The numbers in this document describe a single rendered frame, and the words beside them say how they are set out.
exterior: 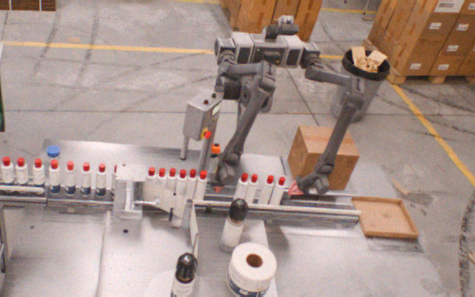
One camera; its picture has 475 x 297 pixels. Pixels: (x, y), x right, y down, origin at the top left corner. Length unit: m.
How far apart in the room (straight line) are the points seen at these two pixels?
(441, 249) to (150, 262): 2.60
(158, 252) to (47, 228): 0.55
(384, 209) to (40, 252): 1.87
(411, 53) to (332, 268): 3.72
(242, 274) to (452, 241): 2.54
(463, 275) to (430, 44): 2.71
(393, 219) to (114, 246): 1.57
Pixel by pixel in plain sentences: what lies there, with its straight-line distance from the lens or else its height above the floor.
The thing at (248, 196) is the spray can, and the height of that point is 0.95.
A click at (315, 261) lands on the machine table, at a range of 2.71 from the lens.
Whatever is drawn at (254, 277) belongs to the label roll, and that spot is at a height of 1.02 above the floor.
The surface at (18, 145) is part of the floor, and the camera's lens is 4.35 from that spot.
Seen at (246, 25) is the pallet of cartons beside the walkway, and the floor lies 0.30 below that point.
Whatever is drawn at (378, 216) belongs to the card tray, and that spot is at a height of 0.83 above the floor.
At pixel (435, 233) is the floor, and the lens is 4.51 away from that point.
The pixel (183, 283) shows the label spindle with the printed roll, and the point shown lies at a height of 1.07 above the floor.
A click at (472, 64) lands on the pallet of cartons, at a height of 0.29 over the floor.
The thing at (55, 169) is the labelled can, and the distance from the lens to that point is 2.59.
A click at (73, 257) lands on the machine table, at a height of 0.83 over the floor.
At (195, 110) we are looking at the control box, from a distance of 2.35.
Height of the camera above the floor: 2.83
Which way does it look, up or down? 37 degrees down
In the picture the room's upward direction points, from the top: 12 degrees clockwise
